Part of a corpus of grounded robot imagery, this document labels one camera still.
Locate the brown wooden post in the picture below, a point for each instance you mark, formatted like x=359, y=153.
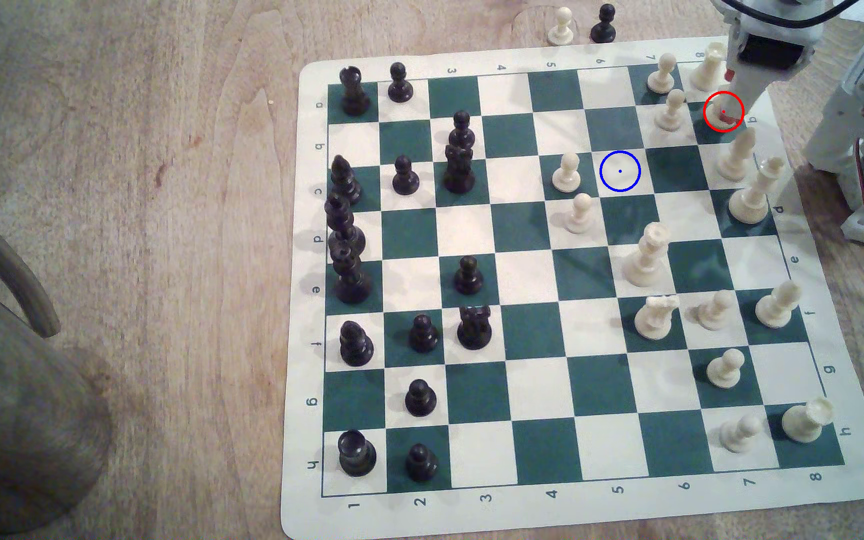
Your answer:
x=19, y=420

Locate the black king left column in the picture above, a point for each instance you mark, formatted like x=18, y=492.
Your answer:
x=351, y=277

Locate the white pawn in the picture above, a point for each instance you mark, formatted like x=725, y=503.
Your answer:
x=568, y=176
x=672, y=112
x=562, y=28
x=661, y=75
x=725, y=370
x=715, y=311
x=739, y=435
x=580, y=216

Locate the green and white chess mat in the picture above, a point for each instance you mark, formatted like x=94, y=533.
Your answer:
x=529, y=390

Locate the black bishop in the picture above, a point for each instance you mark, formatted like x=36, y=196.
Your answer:
x=356, y=345
x=345, y=184

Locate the white bishop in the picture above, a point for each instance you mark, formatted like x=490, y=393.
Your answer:
x=736, y=157
x=775, y=307

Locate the black queen left column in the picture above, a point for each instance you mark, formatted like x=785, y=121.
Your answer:
x=343, y=229

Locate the white rook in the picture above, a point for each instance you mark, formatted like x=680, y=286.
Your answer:
x=805, y=421
x=706, y=71

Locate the black rook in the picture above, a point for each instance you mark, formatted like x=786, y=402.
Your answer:
x=357, y=454
x=355, y=94

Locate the white queen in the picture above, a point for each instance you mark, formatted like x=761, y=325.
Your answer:
x=643, y=262

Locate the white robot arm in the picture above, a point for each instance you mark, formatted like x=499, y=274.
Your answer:
x=863, y=105

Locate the white king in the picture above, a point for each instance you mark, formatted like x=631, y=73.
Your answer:
x=751, y=199

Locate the black knight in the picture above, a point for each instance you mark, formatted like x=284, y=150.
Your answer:
x=475, y=330
x=459, y=172

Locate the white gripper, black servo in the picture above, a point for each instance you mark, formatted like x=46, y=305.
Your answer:
x=763, y=71

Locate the black pawn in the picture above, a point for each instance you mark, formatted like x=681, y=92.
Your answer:
x=400, y=86
x=421, y=400
x=422, y=465
x=462, y=131
x=468, y=277
x=603, y=26
x=424, y=336
x=406, y=178

